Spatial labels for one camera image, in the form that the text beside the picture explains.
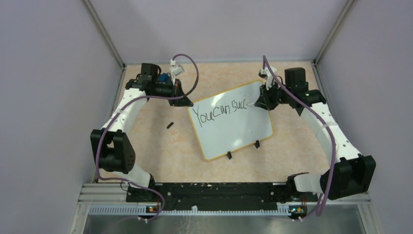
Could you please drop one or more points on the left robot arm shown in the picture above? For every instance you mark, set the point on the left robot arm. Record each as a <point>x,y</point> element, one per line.
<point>112,149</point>

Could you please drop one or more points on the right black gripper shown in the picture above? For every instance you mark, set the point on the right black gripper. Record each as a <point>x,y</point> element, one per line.
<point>264,100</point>

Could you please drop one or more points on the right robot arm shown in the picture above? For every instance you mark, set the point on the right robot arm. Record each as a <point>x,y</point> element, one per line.
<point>350,171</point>

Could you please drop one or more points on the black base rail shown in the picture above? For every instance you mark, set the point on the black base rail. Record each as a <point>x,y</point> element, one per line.
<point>243,196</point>

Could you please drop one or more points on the yellow framed whiteboard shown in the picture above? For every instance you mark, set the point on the yellow framed whiteboard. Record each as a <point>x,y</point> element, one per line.
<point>223,123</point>

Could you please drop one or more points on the white cable duct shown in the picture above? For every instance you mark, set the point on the white cable duct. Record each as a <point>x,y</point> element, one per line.
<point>142,210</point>

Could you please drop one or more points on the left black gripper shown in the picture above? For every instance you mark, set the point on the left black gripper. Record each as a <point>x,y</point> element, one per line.
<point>177,89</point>

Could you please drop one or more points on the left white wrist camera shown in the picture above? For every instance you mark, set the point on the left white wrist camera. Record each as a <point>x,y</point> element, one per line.
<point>175,69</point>

